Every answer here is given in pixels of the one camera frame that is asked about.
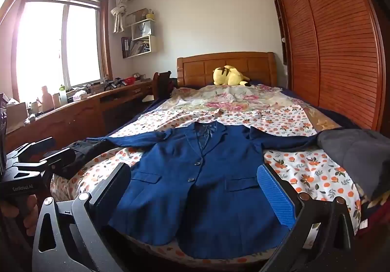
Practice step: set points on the wooden slatted wardrobe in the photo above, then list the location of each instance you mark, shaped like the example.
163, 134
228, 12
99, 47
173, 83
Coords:
335, 46

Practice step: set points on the navy bed cover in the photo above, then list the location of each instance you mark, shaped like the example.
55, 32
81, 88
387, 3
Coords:
341, 118

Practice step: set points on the wooden chair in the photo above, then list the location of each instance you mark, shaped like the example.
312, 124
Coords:
163, 84

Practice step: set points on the tied beige curtain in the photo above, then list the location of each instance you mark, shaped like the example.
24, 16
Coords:
119, 13

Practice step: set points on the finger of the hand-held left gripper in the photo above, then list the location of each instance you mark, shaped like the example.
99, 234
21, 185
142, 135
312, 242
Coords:
30, 148
59, 160

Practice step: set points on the blue suit jacket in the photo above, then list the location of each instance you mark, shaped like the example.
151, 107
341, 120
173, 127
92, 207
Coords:
195, 199

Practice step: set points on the white wall shelf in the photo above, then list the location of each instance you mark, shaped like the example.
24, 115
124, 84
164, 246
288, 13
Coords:
143, 37

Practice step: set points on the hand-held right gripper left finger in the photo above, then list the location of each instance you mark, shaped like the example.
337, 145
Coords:
113, 186

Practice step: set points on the window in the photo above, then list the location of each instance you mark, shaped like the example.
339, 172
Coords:
61, 43

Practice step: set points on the grey cloth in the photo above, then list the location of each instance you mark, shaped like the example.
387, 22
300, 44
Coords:
353, 153

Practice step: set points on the wooden desk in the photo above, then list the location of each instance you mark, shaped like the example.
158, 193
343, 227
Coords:
76, 119

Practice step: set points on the wooden bed headboard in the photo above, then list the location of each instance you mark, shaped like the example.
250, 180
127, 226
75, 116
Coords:
207, 68

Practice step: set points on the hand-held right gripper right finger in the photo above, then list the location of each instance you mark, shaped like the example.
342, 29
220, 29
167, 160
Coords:
275, 195

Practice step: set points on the red basket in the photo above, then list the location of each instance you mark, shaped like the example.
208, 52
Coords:
130, 80

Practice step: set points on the yellow plush toy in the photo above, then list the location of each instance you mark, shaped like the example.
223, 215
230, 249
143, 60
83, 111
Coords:
228, 77

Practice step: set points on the brown patterned mat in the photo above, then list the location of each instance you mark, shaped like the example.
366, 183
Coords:
320, 122

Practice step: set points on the white shopping bag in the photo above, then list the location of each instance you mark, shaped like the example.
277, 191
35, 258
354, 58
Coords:
143, 29

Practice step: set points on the cardboard box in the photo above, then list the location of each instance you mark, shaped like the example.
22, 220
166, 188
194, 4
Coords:
16, 116

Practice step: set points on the black garment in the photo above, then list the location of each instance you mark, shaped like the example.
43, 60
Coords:
88, 150

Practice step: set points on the pink floral quilt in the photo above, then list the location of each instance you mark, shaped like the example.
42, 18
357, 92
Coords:
243, 101

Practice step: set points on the bed with floral sheet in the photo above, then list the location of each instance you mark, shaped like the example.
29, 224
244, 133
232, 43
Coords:
307, 174

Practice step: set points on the person's left hand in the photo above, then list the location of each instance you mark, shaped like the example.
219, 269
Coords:
30, 217

